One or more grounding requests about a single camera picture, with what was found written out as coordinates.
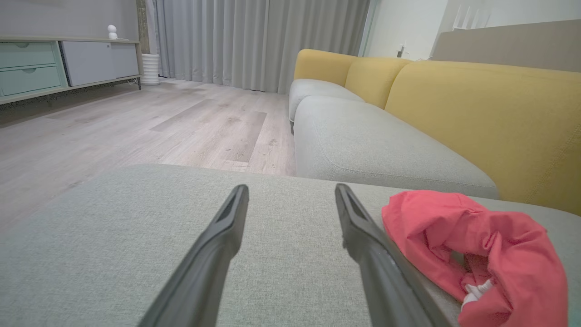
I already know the low wooden media cabinet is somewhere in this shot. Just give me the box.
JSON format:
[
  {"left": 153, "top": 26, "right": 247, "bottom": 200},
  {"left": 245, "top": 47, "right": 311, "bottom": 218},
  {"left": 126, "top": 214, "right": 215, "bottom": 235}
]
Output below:
[{"left": 0, "top": 36, "right": 142, "bottom": 107}]

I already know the white ribbed cylindrical bin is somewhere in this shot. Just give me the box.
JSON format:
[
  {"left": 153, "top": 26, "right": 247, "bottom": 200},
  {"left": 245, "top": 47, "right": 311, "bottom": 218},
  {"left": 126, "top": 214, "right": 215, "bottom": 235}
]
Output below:
[{"left": 142, "top": 54, "right": 160, "bottom": 86}]

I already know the long yellow sofa backrest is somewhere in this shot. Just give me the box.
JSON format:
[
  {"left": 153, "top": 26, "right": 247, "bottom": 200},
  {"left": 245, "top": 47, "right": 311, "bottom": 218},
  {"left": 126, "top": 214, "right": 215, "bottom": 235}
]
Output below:
[{"left": 384, "top": 60, "right": 581, "bottom": 217}]

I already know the grey sofa seat cushion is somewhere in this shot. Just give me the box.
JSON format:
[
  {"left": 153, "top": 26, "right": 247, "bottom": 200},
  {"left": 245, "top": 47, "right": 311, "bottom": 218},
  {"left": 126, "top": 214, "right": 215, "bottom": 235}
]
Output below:
[
  {"left": 289, "top": 79, "right": 365, "bottom": 134},
  {"left": 293, "top": 95, "right": 500, "bottom": 200}
]

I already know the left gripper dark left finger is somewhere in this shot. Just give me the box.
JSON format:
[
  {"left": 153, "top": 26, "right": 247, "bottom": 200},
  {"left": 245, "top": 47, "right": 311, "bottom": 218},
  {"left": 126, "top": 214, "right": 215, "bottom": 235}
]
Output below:
[{"left": 138, "top": 184, "right": 250, "bottom": 327}]

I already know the grey pleated curtain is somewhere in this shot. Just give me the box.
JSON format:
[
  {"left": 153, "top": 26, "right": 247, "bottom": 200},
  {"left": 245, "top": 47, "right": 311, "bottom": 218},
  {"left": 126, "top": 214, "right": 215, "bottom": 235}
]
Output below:
[{"left": 145, "top": 0, "right": 372, "bottom": 94}]

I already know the teal cabinet drawer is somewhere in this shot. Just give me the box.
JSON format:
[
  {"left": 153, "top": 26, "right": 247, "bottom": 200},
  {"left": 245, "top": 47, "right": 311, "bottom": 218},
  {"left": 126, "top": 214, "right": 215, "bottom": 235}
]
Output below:
[
  {"left": 0, "top": 66, "right": 62, "bottom": 97},
  {"left": 0, "top": 42, "right": 57, "bottom": 69}
]

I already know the red and white sports jersey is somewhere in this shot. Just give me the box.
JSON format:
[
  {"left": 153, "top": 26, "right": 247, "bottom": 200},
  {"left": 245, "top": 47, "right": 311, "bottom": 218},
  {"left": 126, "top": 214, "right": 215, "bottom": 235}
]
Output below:
[{"left": 381, "top": 190, "right": 569, "bottom": 327}]

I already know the white slatted rack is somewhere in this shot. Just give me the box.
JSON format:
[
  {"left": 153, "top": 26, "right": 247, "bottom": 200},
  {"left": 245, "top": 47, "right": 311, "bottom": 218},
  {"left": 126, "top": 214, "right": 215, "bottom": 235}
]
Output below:
[{"left": 454, "top": 4, "right": 493, "bottom": 30}]

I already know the beige upholstered panel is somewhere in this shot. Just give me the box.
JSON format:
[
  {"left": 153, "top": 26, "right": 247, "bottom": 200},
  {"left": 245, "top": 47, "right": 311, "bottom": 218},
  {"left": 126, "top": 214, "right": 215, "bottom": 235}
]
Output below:
[{"left": 430, "top": 20, "right": 581, "bottom": 73}]

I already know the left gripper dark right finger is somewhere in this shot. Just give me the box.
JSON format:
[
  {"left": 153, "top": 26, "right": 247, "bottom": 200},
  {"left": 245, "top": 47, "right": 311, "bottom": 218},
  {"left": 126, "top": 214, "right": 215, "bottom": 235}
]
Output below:
[{"left": 335, "top": 183, "right": 454, "bottom": 327}]

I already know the grey cabinet sliding door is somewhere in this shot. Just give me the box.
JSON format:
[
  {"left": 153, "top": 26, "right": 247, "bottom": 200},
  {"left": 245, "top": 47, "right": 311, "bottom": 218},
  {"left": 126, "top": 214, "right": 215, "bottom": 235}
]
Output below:
[{"left": 61, "top": 41, "right": 139, "bottom": 87}]

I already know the yellow sofa back cushion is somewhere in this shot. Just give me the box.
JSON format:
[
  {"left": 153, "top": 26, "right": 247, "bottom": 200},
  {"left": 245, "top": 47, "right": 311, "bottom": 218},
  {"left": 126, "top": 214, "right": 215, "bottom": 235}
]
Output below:
[
  {"left": 344, "top": 57, "right": 413, "bottom": 109},
  {"left": 294, "top": 49, "right": 359, "bottom": 87}
]

